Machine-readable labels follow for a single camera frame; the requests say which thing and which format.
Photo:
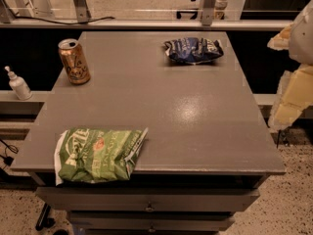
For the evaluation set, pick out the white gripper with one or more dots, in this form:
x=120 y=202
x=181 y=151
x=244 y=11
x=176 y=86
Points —
x=303 y=38

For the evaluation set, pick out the blue chip bag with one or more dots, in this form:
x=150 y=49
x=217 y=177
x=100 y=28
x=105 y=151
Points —
x=193 y=50

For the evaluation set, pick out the orange soda can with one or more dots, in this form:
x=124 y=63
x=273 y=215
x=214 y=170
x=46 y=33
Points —
x=74 y=62

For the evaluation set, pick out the green chip bag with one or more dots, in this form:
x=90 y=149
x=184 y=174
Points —
x=97 y=155

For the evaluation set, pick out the grey drawer cabinet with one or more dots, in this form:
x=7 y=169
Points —
x=207 y=151

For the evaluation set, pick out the upper drawer knob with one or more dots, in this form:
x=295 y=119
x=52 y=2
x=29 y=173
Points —
x=149 y=208

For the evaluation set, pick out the drawer knob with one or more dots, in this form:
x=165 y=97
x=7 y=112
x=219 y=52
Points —
x=149 y=208
x=152 y=229

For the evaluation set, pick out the lower drawer knob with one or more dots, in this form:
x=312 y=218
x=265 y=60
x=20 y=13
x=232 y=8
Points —
x=152 y=229

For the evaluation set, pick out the white pump bottle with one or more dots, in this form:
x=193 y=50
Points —
x=18 y=85

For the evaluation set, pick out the metal frame post right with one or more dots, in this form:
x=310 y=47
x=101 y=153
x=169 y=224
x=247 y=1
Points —
x=207 y=11

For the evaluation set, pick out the metal frame post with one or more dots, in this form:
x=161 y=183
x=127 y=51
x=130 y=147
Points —
x=82 y=11
x=207 y=11

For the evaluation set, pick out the metal frame post left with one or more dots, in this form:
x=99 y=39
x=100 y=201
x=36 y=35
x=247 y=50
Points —
x=82 y=11

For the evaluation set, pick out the black cable plug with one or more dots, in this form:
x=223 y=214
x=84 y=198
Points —
x=5 y=157

